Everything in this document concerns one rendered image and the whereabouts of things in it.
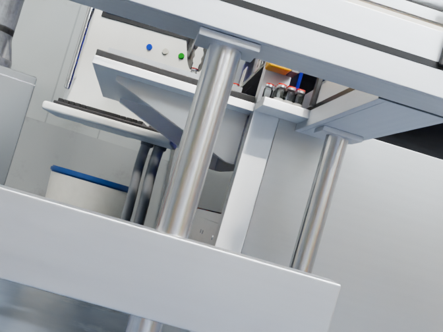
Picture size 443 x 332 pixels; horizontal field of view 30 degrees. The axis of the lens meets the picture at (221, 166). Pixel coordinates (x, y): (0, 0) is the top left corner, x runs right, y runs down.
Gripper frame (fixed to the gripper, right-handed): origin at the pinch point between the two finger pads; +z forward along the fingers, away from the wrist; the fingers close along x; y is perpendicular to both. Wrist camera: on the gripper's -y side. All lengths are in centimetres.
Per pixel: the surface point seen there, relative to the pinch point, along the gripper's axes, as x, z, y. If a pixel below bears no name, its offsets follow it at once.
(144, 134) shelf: -9.1, 21.7, -29.3
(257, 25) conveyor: 3, 14, 130
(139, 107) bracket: -12.6, 15.3, -11.9
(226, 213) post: 16, 39, 48
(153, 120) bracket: -7.3, 17.7, -11.9
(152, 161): -4, 28, -61
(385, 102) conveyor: 28, 16, 115
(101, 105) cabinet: -27, 14, -55
